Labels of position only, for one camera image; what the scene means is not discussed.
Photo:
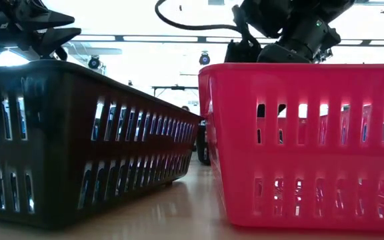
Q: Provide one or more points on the black round ceiling camera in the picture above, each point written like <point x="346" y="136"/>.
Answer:
<point x="94" y="62"/>
<point x="204" y="59"/>

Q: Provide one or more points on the red slotted plastic basket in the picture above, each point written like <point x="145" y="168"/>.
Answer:
<point x="238" y="166"/>

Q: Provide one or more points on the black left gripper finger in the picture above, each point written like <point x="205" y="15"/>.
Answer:
<point x="58" y="40"/>
<point x="52" y="20"/>

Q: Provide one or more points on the black slotted plastic basket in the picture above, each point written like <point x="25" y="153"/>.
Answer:
<point x="62" y="140"/>

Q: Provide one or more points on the person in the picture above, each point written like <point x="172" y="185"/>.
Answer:
<point x="185" y="108"/>

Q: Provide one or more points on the large window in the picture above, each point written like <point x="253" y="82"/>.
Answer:
<point x="10" y="59"/>

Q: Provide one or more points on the black overhead light bar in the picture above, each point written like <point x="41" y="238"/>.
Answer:
<point x="118" y="38"/>

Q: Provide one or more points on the black background rig frame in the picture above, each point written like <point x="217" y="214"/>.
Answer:
<point x="177" y="88"/>

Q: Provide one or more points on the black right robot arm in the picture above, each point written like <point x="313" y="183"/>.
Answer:
<point x="305" y="33"/>

